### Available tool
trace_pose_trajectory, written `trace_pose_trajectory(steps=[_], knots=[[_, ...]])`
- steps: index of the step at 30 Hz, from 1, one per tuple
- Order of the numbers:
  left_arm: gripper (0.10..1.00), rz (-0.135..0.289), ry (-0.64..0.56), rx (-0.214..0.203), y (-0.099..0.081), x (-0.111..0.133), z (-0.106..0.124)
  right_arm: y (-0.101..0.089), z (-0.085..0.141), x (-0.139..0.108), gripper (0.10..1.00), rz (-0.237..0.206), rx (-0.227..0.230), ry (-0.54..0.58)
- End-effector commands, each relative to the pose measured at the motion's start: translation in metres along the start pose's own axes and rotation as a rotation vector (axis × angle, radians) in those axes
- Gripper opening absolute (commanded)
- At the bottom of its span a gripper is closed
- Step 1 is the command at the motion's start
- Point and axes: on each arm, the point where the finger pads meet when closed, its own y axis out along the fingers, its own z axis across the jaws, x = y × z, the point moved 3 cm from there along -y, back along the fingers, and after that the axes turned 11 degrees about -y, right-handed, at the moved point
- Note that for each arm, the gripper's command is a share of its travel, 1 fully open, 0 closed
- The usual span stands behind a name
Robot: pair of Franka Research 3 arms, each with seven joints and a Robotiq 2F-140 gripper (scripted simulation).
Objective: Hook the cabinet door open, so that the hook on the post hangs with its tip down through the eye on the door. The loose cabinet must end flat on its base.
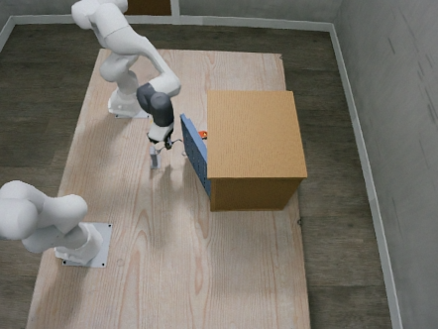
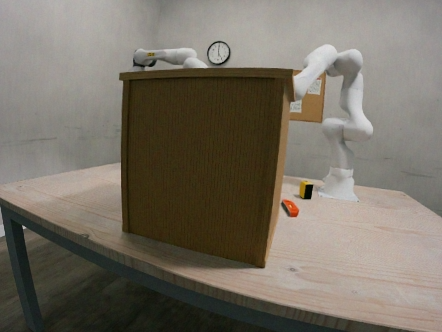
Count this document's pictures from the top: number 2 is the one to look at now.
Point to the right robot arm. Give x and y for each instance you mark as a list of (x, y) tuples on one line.
[(181, 56)]

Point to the orange torpedo level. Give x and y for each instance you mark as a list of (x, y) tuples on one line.
[(289, 206)]

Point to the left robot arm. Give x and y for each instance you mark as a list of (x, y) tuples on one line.
[(339, 182)]

